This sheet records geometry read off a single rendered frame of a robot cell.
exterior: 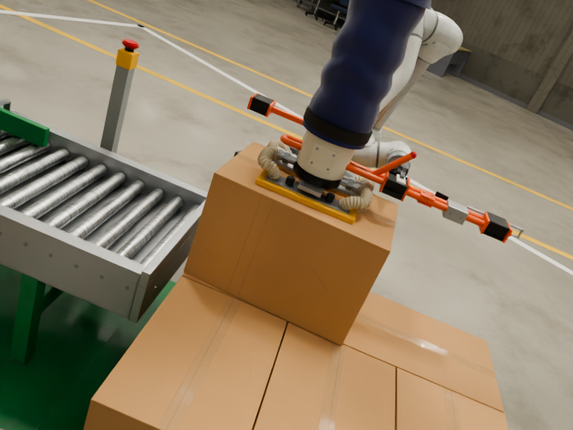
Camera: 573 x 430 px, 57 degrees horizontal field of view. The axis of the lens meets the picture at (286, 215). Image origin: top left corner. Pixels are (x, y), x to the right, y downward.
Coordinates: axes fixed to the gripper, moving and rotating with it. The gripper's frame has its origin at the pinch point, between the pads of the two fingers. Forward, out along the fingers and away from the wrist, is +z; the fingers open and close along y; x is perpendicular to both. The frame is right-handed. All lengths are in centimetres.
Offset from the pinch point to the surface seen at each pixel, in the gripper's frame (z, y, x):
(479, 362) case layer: -4, 53, -58
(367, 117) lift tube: 7.0, -18.7, 18.5
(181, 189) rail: -31, 49, 77
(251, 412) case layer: 63, 53, 18
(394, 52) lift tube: 7.5, -38.8, 19.0
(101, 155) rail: -31, 49, 115
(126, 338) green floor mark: 1, 107, 74
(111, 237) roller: 15, 53, 85
